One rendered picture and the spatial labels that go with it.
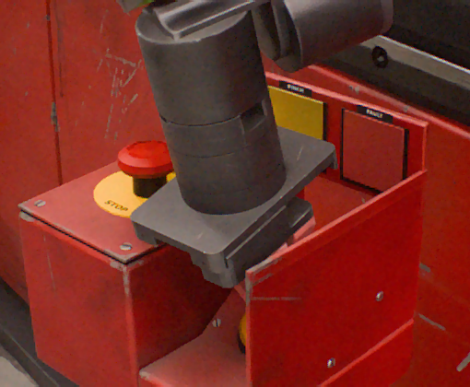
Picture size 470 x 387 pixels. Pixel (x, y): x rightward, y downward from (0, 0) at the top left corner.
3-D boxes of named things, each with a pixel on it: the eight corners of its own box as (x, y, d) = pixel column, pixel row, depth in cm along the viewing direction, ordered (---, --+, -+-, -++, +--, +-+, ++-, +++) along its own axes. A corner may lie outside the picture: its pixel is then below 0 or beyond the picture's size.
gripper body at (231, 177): (344, 172, 61) (323, 59, 57) (222, 284, 56) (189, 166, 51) (255, 142, 65) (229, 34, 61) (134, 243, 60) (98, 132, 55)
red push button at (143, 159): (106, 202, 69) (102, 149, 68) (152, 181, 72) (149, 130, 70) (149, 221, 67) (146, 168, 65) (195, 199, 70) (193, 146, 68)
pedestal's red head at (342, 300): (35, 359, 73) (5, 117, 65) (196, 275, 84) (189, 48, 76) (251, 492, 61) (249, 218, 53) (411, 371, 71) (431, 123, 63)
